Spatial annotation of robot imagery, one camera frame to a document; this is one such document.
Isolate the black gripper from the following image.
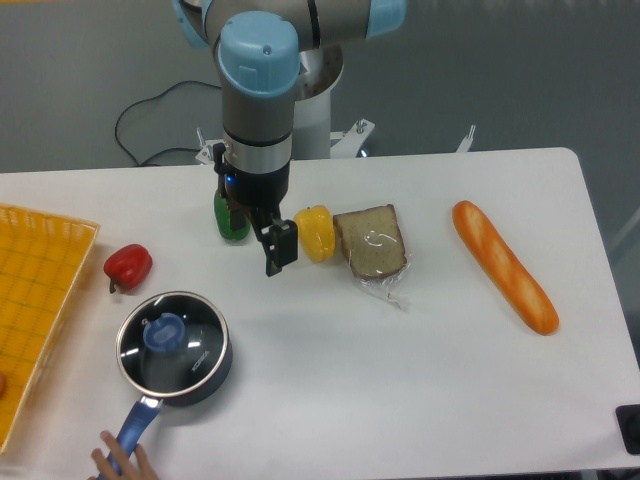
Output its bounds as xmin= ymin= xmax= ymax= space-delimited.
xmin=213 ymin=142 xmax=298 ymax=276

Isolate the glass lid blue knob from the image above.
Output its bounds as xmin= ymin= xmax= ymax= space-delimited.
xmin=116 ymin=292 xmax=229 ymax=399

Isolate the dark blue saucepan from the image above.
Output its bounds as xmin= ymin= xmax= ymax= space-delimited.
xmin=103 ymin=291 xmax=235 ymax=474

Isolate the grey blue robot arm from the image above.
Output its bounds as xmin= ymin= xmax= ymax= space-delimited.
xmin=172 ymin=1 xmax=407 ymax=276

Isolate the person's hand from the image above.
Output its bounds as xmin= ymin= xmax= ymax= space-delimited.
xmin=90 ymin=430 xmax=159 ymax=480

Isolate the yellow bell pepper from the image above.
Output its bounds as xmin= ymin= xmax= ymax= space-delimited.
xmin=294 ymin=205 xmax=336 ymax=263

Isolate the green bell pepper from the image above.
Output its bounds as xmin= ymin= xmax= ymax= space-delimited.
xmin=213 ymin=190 xmax=250 ymax=242

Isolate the wrapped brown bread slice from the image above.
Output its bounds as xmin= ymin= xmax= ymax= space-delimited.
xmin=333 ymin=204 xmax=410 ymax=310

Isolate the red bell pepper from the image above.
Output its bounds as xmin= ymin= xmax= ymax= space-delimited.
xmin=103 ymin=244 xmax=153 ymax=294

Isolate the yellow plastic basket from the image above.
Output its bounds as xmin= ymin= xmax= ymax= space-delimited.
xmin=1 ymin=204 xmax=100 ymax=452

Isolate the orange baguette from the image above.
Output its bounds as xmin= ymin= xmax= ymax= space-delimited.
xmin=452 ymin=200 xmax=560 ymax=336

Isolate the black corner device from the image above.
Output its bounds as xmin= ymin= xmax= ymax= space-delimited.
xmin=615 ymin=404 xmax=640 ymax=455

